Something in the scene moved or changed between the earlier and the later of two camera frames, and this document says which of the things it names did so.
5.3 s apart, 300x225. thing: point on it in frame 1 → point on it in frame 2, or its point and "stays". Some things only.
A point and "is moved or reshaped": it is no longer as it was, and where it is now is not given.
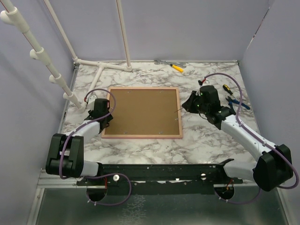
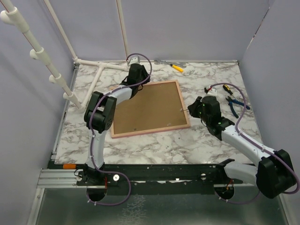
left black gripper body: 108,117 → 144,77
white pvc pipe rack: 12,15 stays
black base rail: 162,179 stays
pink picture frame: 146,112 is moved or reshaped
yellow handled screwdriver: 176,67 stays
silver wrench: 182,64 stays
